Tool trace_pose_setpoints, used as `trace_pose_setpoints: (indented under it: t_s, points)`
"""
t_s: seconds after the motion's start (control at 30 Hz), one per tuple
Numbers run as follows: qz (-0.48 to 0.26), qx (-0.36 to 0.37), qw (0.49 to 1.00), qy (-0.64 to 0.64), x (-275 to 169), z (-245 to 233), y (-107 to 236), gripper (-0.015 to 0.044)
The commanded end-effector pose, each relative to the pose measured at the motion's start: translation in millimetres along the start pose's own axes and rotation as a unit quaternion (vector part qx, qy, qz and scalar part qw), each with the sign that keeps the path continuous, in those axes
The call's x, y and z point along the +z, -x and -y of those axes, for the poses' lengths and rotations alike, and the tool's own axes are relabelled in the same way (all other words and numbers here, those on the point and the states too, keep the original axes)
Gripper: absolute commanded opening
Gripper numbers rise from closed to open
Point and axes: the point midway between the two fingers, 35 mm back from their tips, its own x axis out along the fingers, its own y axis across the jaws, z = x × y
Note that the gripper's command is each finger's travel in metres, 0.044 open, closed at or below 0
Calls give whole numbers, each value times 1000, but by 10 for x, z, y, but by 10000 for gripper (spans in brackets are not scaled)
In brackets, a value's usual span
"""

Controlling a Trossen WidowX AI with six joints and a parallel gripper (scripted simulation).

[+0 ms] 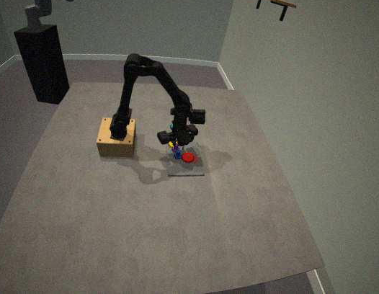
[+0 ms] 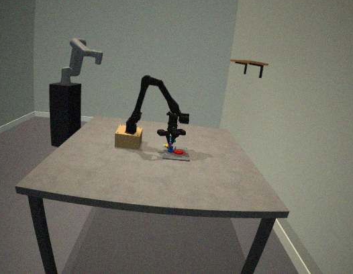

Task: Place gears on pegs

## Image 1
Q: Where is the red gear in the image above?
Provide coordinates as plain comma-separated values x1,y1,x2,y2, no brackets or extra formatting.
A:
181,152,195,163

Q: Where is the purple gear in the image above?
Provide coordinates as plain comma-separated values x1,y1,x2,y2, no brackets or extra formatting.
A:
171,143,180,153

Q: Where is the blue gear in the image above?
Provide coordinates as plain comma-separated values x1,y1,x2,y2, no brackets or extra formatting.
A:
174,150,182,159

